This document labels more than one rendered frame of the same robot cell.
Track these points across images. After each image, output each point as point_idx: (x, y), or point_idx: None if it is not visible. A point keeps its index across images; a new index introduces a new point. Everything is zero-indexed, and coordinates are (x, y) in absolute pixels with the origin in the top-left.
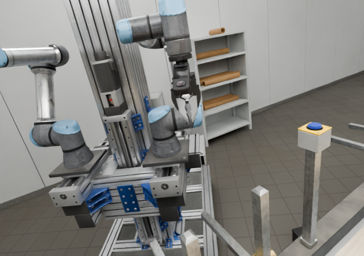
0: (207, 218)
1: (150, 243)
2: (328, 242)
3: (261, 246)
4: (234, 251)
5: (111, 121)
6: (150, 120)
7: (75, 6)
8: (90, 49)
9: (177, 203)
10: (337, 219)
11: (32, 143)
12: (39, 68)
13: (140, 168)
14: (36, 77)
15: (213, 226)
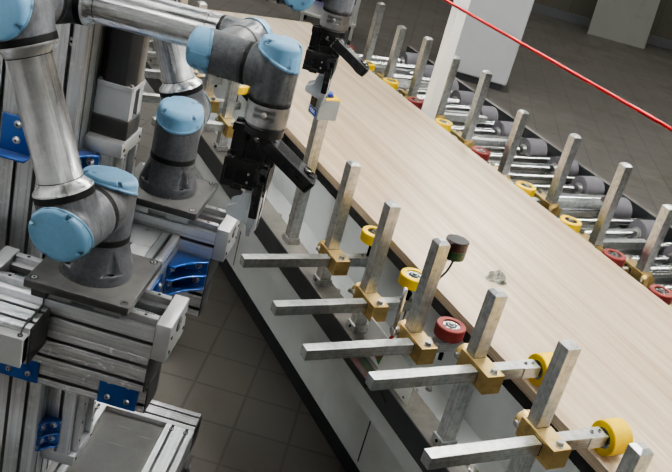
0: (258, 257)
1: (276, 305)
2: None
3: (343, 227)
4: (313, 260)
5: (127, 150)
6: (192, 127)
7: None
8: None
9: (215, 266)
10: (270, 213)
11: (84, 250)
12: (58, 36)
13: (142, 244)
14: (48, 63)
15: (273, 258)
